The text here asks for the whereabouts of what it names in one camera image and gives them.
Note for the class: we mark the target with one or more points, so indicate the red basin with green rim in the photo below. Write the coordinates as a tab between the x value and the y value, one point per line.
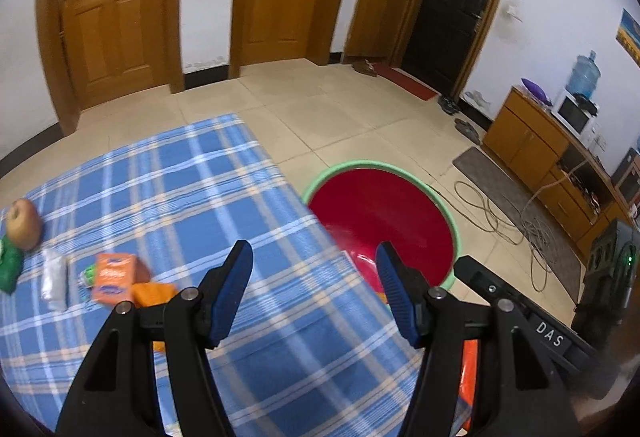
380	207

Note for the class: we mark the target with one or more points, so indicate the red doormat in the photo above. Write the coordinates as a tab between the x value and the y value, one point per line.
407	82

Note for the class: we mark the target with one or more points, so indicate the brown slippers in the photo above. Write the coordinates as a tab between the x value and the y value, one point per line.
364	67

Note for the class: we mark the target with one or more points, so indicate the yellow-red apple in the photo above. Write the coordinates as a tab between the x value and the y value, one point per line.
22	224

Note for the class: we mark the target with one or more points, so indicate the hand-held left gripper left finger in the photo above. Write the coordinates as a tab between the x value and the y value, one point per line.
227	297

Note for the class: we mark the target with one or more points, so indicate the white microwave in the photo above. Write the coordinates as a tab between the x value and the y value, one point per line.
572	114

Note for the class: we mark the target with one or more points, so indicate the blue water bottle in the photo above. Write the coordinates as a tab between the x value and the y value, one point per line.
585	74

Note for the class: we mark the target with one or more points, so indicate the small orange box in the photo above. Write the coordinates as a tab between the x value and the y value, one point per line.
114	277

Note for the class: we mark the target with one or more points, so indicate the clear plastic bag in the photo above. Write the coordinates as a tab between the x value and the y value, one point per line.
55	279

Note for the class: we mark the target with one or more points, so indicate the leaning wooden board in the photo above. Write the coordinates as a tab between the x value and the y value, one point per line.
375	22

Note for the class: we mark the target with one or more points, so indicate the green clover-shaped container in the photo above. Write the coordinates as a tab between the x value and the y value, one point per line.
10	267

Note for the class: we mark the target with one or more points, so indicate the grey slippers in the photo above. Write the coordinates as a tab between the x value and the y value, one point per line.
469	129

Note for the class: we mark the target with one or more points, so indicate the purple object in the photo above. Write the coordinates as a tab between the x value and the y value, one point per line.
535	89

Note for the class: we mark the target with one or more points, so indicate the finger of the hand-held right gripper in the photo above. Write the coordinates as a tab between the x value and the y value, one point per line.
475	277

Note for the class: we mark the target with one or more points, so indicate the wooden cabinet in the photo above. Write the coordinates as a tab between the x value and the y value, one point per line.
525	142

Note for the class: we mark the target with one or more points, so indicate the dark shoes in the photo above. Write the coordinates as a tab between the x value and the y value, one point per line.
447	103

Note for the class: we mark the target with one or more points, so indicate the orange plastic object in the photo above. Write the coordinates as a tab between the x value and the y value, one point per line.
470	377

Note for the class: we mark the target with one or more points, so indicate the grey floor mat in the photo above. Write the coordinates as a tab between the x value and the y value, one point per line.
485	167

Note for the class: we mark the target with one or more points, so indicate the white light switch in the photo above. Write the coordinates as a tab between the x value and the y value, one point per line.
513	12

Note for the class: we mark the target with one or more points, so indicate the wall poster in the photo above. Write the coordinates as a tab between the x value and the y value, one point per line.
630	34

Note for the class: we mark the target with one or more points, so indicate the dark entrance door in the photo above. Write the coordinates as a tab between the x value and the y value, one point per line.
455	12

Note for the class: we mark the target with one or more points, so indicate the green and white wrapper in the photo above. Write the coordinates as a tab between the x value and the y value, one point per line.
88	278

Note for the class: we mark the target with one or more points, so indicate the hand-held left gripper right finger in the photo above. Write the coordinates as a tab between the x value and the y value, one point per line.
397	292

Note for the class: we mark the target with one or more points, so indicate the blue plaid tablecloth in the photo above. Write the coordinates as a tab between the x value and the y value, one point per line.
200	207

